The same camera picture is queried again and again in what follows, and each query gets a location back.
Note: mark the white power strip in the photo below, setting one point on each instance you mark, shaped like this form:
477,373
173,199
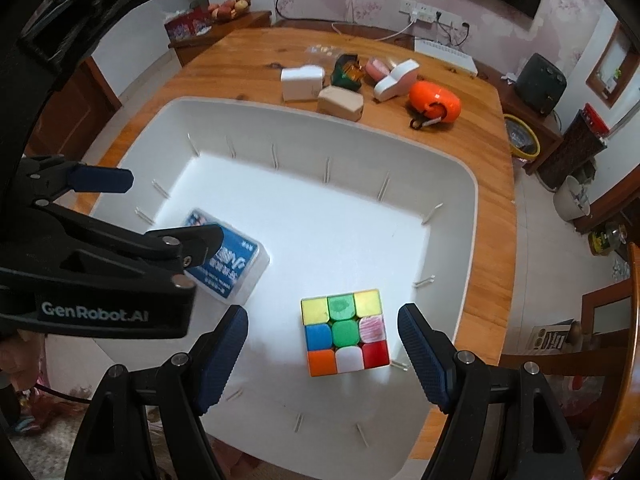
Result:
429,14

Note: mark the green gold perfume bottle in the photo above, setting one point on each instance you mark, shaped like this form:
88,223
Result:
348,73

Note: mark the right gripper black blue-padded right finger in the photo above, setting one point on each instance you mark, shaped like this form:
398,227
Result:
533,440

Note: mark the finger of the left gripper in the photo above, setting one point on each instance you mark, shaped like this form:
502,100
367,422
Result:
55,175
194,245

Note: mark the white pink tape dispenser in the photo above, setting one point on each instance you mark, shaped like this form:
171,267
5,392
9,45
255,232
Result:
398,82

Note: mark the person's left hand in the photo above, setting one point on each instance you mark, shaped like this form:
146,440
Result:
20,358

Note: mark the red tissue box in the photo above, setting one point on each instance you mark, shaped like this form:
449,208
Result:
187,24

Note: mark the white set-top box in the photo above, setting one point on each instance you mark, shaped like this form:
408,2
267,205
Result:
448,55

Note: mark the rubiks cube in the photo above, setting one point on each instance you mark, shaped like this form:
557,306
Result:
345,333

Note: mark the white bucket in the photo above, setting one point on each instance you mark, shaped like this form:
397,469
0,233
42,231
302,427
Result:
571,200

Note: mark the white plastic tray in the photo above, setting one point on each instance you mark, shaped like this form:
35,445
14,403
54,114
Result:
338,208

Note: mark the wooden coffee table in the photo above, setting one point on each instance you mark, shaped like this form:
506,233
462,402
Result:
246,67

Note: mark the dark green air fryer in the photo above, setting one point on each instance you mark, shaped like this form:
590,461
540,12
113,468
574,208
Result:
540,85

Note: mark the yellow-rimmed trash bin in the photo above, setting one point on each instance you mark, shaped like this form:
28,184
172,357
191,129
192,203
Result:
524,143

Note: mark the orange round tape measure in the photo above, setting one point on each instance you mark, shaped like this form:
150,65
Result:
434,104

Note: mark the white power adapter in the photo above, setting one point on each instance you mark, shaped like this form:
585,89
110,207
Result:
302,83

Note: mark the dark cylinder red lid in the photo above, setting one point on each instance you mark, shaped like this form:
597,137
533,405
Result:
582,139

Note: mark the pink round container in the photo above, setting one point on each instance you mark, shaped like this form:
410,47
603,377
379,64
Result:
376,70

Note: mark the beige wooden block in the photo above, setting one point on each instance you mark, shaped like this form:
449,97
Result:
341,103

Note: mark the fruit bowl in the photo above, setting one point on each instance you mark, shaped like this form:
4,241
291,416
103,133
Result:
229,10

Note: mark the clear sticker box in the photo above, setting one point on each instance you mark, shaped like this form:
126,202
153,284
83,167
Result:
324,52

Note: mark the blue card box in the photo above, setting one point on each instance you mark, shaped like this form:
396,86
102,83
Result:
232,272

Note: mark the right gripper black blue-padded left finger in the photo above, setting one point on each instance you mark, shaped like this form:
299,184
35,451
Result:
113,440

